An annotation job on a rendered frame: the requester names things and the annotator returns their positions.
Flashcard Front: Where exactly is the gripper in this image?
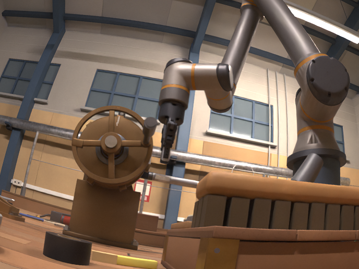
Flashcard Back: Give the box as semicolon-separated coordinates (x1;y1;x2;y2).
158;101;185;165

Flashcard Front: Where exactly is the grey handwheel grip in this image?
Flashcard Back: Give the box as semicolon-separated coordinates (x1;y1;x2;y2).
141;116;160;148

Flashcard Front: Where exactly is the brown clutch handwheel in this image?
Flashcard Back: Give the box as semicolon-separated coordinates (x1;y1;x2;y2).
71;105;154;184

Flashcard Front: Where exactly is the brown windlass body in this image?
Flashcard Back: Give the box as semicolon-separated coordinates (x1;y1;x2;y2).
62;113;154;251

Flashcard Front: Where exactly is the red and white sign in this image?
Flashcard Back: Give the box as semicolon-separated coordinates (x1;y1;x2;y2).
133;180;153;203

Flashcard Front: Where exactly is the blue framed window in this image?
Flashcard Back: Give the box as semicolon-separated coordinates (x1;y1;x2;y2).
0;58;61;101
85;69;164;120
332;123;345;154
208;95;274;144

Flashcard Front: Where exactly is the brown wooden crate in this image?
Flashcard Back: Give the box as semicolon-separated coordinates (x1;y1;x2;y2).
135;212;166;248

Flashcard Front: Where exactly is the orange padded top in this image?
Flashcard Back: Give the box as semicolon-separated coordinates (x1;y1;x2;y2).
195;170;359;210

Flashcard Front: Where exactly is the grey block row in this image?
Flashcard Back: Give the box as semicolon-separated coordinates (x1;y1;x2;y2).
191;194;359;231

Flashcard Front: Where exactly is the red and grey tool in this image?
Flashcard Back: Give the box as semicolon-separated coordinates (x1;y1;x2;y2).
50;211;71;225

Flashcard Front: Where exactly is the brown wooden platform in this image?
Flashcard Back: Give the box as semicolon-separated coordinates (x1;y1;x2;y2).
161;225;359;269

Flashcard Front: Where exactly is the black round tape roll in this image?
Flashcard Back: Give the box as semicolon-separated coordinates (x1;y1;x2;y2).
42;231;93;266

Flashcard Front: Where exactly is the brown wooden box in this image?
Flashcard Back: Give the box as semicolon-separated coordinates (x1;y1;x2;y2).
0;195;27;223

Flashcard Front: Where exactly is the white ceiling light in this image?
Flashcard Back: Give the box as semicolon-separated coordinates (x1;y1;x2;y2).
285;2;359;44

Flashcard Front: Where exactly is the grey windlass handle bar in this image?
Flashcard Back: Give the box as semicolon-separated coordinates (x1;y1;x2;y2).
145;171;200;188

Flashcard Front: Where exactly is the long grey wall pipe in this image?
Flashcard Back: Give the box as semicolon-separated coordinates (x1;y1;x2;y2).
0;114;294;177

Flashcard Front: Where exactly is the yellow handled tool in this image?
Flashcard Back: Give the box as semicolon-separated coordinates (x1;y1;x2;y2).
90;250;159;269

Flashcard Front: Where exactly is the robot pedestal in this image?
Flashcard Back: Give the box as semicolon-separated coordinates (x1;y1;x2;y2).
291;153;342;186

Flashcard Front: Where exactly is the blue handled tool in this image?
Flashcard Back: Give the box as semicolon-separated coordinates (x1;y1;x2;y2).
18;212;45;223

